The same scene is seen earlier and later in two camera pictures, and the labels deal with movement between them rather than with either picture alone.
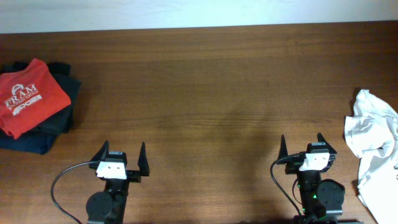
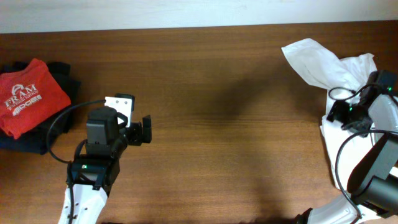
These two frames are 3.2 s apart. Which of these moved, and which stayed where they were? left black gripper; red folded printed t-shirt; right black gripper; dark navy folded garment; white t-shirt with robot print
Moved: left black gripper; white t-shirt with robot print; right black gripper
Stayed: red folded printed t-shirt; dark navy folded garment
